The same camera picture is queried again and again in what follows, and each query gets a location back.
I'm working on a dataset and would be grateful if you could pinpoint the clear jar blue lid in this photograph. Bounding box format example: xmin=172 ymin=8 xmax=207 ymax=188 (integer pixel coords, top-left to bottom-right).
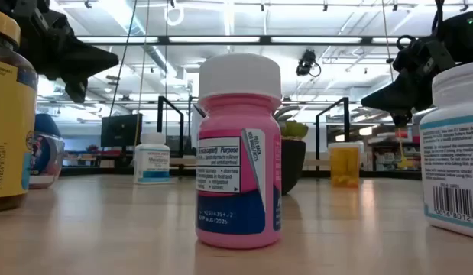
xmin=28 ymin=113 xmax=66 ymax=190

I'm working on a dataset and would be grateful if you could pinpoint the black overhead frame bar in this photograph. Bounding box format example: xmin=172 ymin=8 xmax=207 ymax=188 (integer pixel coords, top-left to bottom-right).
xmin=75 ymin=35 xmax=413 ymax=47

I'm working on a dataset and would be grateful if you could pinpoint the wooden shelf black metal frame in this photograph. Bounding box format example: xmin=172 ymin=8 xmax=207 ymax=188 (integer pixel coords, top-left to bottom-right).
xmin=157 ymin=95 xmax=351 ymax=179

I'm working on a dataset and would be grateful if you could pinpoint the white bottle teal-edged label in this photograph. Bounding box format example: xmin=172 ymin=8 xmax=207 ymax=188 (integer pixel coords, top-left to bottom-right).
xmin=418 ymin=60 xmax=473 ymax=241

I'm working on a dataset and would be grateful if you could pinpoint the black overhead camera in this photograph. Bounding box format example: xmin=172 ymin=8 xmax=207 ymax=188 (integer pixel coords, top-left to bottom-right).
xmin=296 ymin=48 xmax=322 ymax=77

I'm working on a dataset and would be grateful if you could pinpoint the amber jar yellow lid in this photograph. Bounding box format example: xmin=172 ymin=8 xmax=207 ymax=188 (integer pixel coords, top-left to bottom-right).
xmin=0 ymin=7 xmax=39 ymax=213

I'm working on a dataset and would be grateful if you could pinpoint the small white bottle teal label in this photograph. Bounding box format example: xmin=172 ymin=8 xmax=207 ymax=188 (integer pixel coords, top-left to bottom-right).
xmin=133 ymin=131 xmax=172 ymax=185

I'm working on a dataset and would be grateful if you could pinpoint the black computer monitor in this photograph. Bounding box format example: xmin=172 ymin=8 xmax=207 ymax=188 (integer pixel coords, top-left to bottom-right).
xmin=101 ymin=113 xmax=143 ymax=148

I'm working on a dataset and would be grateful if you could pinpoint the potted succulent plant black pot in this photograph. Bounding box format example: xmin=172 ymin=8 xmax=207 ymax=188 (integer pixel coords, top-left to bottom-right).
xmin=273 ymin=105 xmax=309 ymax=196

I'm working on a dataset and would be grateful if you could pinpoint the orange pill vial white cap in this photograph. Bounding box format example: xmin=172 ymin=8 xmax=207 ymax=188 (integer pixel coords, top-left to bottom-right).
xmin=328 ymin=141 xmax=362 ymax=189

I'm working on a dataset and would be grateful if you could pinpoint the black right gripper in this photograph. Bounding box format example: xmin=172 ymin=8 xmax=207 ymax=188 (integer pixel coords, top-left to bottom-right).
xmin=361 ymin=37 xmax=458 ymax=128

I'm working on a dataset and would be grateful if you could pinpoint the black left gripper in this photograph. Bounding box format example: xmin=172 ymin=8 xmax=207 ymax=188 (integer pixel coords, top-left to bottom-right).
xmin=14 ymin=9 xmax=120 ymax=104

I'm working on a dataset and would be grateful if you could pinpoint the black hanging cable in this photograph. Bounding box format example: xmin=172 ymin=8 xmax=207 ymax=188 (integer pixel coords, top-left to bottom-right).
xmin=108 ymin=0 xmax=140 ymax=116

